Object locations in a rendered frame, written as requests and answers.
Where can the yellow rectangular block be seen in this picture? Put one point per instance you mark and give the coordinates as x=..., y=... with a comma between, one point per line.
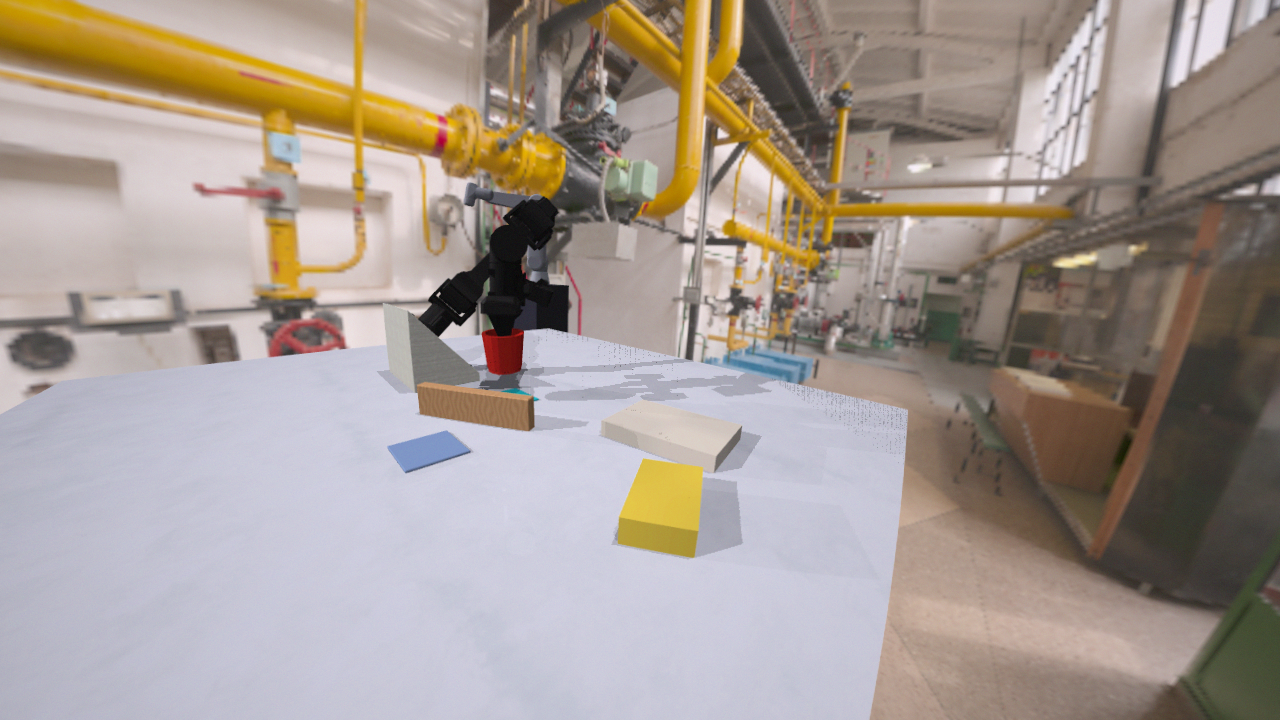
x=662, y=509

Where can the light brown wooden beam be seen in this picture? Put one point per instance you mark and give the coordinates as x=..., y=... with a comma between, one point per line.
x=485, y=407

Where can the beige flat block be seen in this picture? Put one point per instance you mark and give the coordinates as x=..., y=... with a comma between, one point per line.
x=676, y=434

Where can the red cup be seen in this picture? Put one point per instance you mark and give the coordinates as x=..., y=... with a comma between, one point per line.
x=503, y=354

